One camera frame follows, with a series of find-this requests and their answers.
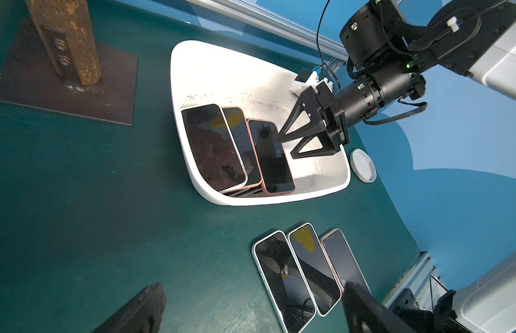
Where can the phone blue case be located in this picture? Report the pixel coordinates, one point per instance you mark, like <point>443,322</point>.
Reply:
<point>247,192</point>

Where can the white round lid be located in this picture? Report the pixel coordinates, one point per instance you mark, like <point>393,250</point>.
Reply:
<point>363,166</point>

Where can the phone light pink case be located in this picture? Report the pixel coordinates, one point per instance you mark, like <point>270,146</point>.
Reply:
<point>309,253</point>

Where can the brown tree base plate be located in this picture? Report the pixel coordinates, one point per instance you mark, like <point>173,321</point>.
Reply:
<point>37,74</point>

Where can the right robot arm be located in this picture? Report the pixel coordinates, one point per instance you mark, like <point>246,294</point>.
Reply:
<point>387,58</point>

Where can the phone white case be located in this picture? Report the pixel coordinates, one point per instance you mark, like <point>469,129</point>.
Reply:
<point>287,288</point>

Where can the phone cream case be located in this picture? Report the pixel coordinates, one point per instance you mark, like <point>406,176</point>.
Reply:
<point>213,148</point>

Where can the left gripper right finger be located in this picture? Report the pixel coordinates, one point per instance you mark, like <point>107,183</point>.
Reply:
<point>365,314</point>

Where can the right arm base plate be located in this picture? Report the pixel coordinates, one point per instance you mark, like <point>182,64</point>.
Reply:
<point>406,308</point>

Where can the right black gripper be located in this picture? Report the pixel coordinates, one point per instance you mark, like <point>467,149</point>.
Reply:
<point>327,128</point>

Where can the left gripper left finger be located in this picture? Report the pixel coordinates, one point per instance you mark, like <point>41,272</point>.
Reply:
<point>143,313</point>

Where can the white plastic storage box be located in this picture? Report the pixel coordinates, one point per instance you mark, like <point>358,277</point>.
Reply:
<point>204,74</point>

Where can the phone beige case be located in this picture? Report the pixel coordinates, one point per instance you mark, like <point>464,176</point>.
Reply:
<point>342,260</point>

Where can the phone salmon case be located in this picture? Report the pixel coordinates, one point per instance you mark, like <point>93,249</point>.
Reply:
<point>240,132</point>

